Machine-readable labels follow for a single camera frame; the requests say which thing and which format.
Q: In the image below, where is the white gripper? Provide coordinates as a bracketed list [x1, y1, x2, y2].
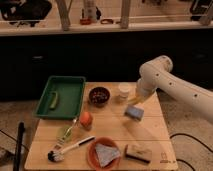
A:
[136, 79, 156, 104]

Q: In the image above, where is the yellow banana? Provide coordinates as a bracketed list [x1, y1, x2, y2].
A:
[128, 96, 141, 105]

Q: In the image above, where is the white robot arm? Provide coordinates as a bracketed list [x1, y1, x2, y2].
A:
[136, 55, 213, 124]

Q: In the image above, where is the white paper cup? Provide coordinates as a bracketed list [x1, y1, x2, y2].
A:
[118, 82, 131, 98]

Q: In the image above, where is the blue sponge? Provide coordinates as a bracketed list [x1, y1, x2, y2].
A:
[124, 105, 144, 121]

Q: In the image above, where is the dark bowl with beans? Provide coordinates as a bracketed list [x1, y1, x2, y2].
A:
[89, 87, 110, 107]

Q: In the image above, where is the wooden block eraser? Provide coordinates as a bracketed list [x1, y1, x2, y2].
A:
[125, 145, 152, 163]

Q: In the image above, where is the orange fruit on stand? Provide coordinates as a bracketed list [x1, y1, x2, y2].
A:
[80, 112, 93, 131]

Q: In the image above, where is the grey folded cloth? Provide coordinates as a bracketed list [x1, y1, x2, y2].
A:
[95, 143, 120, 167]

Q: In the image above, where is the green plastic tray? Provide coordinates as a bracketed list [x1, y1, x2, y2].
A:
[35, 76, 86, 120]

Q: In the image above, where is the orange plate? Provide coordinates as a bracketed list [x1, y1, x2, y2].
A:
[86, 137, 121, 171]

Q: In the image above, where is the green cucumber toy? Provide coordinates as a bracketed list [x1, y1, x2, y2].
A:
[49, 91, 58, 110]

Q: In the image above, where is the white bottle on shelf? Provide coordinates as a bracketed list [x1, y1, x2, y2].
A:
[83, 0, 101, 23]

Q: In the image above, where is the white dish brush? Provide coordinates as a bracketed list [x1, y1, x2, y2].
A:
[47, 136, 95, 162]

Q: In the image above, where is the black pole left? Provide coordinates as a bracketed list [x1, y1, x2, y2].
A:
[13, 122, 25, 171]

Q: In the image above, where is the black office chair base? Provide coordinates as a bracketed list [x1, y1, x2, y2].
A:
[0, 0, 52, 27]

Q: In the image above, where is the black cable on floor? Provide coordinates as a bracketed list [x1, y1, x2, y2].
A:
[169, 132, 213, 171]

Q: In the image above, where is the red ring object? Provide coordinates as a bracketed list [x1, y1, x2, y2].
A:
[80, 18, 91, 25]

